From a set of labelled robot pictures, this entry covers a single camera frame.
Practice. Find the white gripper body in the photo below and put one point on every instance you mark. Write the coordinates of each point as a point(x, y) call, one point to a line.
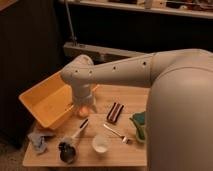
point(82, 95)

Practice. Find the silver metal fork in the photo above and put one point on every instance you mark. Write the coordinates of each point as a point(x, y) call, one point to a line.
point(124, 138)

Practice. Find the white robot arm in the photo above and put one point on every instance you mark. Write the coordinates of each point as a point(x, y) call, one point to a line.
point(179, 111)

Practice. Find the small orange ball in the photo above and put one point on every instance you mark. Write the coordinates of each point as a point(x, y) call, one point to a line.
point(83, 112)

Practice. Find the brown striped chocolate bar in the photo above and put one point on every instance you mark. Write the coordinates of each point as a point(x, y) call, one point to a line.
point(114, 113)

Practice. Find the yellow plastic bin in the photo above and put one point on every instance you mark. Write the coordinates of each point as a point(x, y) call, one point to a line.
point(49, 102)

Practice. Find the small white cup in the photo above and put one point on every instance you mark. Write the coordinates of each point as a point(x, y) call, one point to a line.
point(100, 144)

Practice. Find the crumpled blue grey cloth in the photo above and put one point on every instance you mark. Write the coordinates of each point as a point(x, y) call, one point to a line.
point(37, 139)

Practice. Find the grey metal shelf rail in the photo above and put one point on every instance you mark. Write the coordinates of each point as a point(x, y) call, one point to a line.
point(87, 54)

